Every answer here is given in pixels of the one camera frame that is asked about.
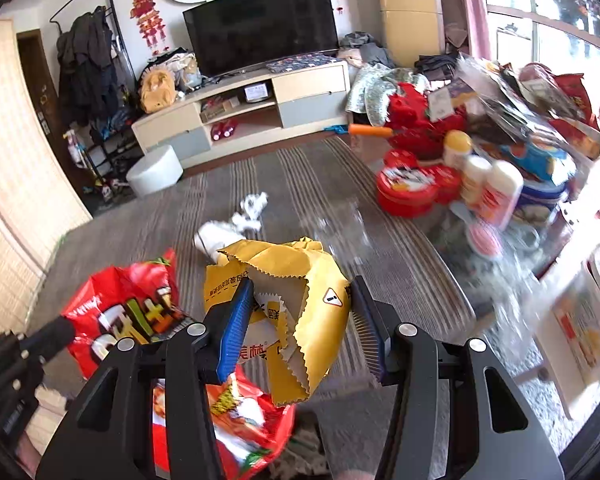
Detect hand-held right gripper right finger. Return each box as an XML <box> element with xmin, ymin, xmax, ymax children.
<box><xmin>349</xmin><ymin>275</ymin><xmax>567</xmax><ymax>480</ymax></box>

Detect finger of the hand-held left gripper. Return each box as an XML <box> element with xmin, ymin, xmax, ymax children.
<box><xmin>21</xmin><ymin>315</ymin><xmax>79</xmax><ymax>362</ymax></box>

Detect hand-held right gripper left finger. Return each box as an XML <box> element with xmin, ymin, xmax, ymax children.
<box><xmin>35</xmin><ymin>276</ymin><xmax>256</xmax><ymax>480</ymax></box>

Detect red snack bag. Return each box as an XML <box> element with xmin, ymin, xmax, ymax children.
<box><xmin>60</xmin><ymin>248</ymin><xmax>299</xmax><ymax>480</ymax></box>

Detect yellow snack wrapper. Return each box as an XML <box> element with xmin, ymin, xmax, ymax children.
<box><xmin>202</xmin><ymin>237</ymin><xmax>354</xmax><ymax>407</ymax></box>

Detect white crumpled paper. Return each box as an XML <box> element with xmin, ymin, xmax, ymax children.
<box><xmin>194</xmin><ymin>222</ymin><xmax>246</xmax><ymax>256</ymax></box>

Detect crumpled white tissue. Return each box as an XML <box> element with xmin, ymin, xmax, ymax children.
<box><xmin>232</xmin><ymin>191</ymin><xmax>271</xmax><ymax>234</ymax></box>

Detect pink hairbrush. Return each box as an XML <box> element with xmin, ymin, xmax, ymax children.
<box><xmin>467</xmin><ymin>222</ymin><xmax>506</xmax><ymax>261</ymax></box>

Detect red round tin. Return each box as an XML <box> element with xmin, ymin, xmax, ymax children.
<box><xmin>375</xmin><ymin>152</ymin><xmax>462</xmax><ymax>219</ymax></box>

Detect bamboo blind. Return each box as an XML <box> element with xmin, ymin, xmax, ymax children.
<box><xmin>0</xmin><ymin>19</ymin><xmax>94</xmax><ymax>332</ymax></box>

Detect grey plaid blanket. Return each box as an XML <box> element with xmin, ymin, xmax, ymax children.
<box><xmin>26</xmin><ymin>136</ymin><xmax>477</xmax><ymax>403</ymax></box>

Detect white round stool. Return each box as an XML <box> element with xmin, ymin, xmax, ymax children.
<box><xmin>125</xmin><ymin>143</ymin><xmax>184</xmax><ymax>197</ymax></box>

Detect white bottle red label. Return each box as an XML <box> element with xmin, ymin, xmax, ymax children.
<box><xmin>477</xmin><ymin>159</ymin><xmax>525</xmax><ymax>231</ymax></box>
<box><xmin>460</xmin><ymin>154</ymin><xmax>494</xmax><ymax>206</ymax></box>

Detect black shoe rack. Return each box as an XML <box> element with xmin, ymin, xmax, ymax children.
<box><xmin>62</xmin><ymin>109</ymin><xmax>144</xmax><ymax>202</ymax></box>

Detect orange toy stick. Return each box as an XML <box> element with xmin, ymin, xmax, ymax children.
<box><xmin>348</xmin><ymin>122</ymin><xmax>395</xmax><ymax>139</ymax></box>

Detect yellow-lid jar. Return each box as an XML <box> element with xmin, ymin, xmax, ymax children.
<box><xmin>442</xmin><ymin>130</ymin><xmax>474</xmax><ymax>171</ymax></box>

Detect white plastic storage box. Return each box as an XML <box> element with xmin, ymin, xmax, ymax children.
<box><xmin>544</xmin><ymin>254</ymin><xmax>600</xmax><ymax>420</ymax></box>

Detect beige box in cabinet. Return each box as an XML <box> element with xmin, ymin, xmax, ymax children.
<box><xmin>199</xmin><ymin>97</ymin><xmax>241</xmax><ymax>122</ymax></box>

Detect teal patterned cloth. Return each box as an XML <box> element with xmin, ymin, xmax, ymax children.
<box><xmin>344</xmin><ymin>62</ymin><xmax>429</xmax><ymax>126</ymax></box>

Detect blue snack bag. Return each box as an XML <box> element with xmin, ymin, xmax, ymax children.
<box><xmin>499</xmin><ymin>142</ymin><xmax>576</xmax><ymax>184</ymax></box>

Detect yellow plush backpack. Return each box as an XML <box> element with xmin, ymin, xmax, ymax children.
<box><xmin>138</xmin><ymin>68</ymin><xmax>177</xmax><ymax>114</ymax></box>

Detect cream grey television cabinet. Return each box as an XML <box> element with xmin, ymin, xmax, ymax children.
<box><xmin>130</xmin><ymin>57</ymin><xmax>352</xmax><ymax>169</ymax></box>

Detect dark folded clothes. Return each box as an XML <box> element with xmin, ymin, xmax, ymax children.
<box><xmin>413</xmin><ymin>53</ymin><xmax>461</xmax><ymax>81</ymax></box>

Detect dark hanging coats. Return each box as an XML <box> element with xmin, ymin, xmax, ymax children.
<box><xmin>56</xmin><ymin>7</ymin><xmax>121</xmax><ymax>126</ymax></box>

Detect blue patterned flat box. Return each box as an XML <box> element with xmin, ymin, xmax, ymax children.
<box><xmin>264</xmin><ymin>53</ymin><xmax>339</xmax><ymax>74</ymax></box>

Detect pile of snack bags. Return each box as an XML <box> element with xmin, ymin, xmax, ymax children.
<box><xmin>427</xmin><ymin>52</ymin><xmax>600</xmax><ymax>162</ymax></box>

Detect grey clothes pile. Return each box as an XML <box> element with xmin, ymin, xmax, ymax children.
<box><xmin>338</xmin><ymin>31</ymin><xmax>396</xmax><ymax>69</ymax></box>

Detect black flat television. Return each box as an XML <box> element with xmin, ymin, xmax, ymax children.
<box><xmin>182</xmin><ymin>0</ymin><xmax>340</xmax><ymax>79</ymax></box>

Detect cream standing air conditioner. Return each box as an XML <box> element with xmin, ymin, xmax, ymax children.
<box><xmin>372</xmin><ymin>0</ymin><xmax>444</xmax><ymax>69</ymax></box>

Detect pink curtain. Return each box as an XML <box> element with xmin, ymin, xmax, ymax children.
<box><xmin>434</xmin><ymin>0</ymin><xmax>491</xmax><ymax>61</ymax></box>

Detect white framed window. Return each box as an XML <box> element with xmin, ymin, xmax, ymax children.
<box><xmin>479</xmin><ymin>0</ymin><xmax>600</xmax><ymax>128</ymax></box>

